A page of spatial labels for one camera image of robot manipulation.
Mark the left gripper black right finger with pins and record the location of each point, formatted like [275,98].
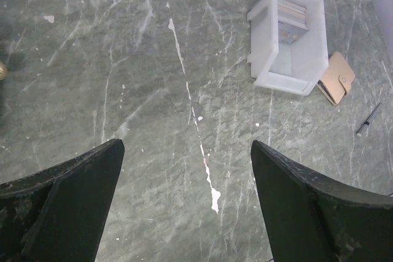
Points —
[311,217]

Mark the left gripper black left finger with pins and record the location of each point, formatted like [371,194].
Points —
[59,213]

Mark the beige leather card holder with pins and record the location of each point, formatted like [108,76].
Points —
[337,81]

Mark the white plastic card tray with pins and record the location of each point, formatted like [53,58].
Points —
[294,68]

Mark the stack of credit cards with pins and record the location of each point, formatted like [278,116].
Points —
[291,21]

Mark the thin black metal rod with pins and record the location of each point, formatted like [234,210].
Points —
[367,122]

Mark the cream cylindrical drawer cabinet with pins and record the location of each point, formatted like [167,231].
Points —
[3,71]

